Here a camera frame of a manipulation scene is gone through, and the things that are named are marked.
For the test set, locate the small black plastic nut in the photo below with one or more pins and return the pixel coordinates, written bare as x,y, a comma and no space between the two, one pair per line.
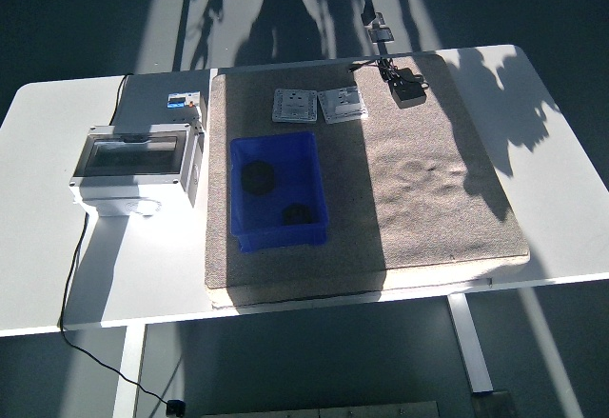
297,214

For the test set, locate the black power adapter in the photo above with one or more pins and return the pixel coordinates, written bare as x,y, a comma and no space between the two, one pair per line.
408,92

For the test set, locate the white table leg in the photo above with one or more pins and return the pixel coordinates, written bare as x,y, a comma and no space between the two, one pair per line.
468,342
127,370

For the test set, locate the white wall socket panel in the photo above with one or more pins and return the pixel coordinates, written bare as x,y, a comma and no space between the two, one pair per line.
341,105
294,106

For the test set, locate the grey enclosure with clear lid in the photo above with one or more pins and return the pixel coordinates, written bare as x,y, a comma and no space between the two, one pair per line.
133,185

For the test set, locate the black floor plug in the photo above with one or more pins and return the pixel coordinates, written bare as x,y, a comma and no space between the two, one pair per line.
175,407

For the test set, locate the large black plastic nut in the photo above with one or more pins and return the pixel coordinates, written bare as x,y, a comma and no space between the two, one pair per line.
257,178

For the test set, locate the blue white circuit breaker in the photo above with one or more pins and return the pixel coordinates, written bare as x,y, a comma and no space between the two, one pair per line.
181,101

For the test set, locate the blue plastic box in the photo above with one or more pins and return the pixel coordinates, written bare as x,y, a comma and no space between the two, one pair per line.
290,170

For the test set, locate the grey-brown mat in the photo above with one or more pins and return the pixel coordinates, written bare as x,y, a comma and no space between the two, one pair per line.
428,199

